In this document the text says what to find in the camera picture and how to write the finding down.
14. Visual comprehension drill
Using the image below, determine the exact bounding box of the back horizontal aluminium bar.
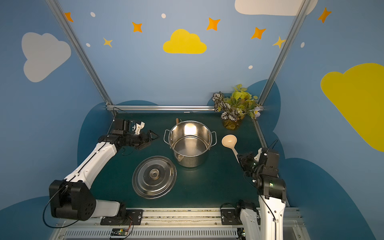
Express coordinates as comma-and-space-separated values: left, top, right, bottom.
106, 105, 215, 112

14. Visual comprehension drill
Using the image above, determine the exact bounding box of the potted plant with striped leaves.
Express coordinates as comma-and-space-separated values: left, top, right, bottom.
212, 84, 264, 130

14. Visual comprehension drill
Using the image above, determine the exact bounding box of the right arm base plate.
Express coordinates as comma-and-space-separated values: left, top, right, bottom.
220, 203, 242, 226

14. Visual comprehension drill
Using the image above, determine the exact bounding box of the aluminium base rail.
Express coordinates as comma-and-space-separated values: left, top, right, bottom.
51, 208, 310, 240

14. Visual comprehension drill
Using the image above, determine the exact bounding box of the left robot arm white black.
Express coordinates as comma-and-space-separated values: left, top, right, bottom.
45, 130, 159, 221

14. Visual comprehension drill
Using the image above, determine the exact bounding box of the stainless steel pot lid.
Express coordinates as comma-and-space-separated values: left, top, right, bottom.
132, 156, 177, 199

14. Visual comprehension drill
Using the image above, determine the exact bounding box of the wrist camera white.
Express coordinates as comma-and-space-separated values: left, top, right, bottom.
134, 122, 145, 135
254, 148, 262, 163

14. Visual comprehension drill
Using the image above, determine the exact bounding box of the left circuit board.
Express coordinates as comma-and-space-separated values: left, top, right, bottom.
110, 229, 129, 238

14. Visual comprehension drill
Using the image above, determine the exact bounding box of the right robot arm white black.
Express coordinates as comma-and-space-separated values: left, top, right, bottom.
237, 148, 287, 240

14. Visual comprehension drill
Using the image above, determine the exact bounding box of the left aluminium frame post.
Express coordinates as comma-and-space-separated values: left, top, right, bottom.
46, 0, 117, 117

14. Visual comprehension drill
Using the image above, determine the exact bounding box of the beige plastic ladle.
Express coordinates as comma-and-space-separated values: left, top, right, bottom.
222, 135, 240, 163

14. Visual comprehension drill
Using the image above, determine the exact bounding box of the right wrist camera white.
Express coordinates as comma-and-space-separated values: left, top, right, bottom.
254, 148, 262, 163

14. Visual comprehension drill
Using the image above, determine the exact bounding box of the right aluminium frame post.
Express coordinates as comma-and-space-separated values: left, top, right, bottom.
257, 0, 313, 106

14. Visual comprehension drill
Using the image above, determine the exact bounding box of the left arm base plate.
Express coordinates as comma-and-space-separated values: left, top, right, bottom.
100, 209, 144, 226

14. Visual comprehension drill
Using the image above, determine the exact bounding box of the aluminium frame post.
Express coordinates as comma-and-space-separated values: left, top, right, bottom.
257, 0, 313, 106
46, 0, 117, 117

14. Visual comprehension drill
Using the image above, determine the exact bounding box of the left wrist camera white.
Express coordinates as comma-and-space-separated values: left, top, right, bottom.
134, 122, 145, 135

